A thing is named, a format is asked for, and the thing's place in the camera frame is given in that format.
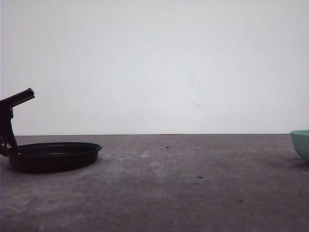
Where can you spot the black frying pan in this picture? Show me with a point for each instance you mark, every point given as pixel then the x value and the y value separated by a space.
pixel 43 157

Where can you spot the teal ceramic bowl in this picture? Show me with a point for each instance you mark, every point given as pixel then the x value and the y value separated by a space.
pixel 300 140

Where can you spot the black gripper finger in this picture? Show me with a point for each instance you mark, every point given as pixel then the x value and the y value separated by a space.
pixel 17 99

